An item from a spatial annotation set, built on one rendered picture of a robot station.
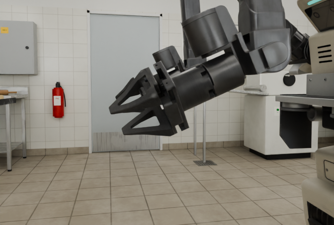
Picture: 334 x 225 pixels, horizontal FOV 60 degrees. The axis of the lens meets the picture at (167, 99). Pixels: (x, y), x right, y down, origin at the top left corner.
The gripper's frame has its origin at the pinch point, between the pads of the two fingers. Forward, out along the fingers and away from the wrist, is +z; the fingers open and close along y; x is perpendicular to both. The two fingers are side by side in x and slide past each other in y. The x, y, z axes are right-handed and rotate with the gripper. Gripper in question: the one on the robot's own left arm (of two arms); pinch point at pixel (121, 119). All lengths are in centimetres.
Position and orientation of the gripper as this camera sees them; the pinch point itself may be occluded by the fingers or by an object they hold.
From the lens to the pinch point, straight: 45.0
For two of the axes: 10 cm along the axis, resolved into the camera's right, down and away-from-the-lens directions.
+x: 3.3, 6.3, -7.0
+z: -9.1, 4.1, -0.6
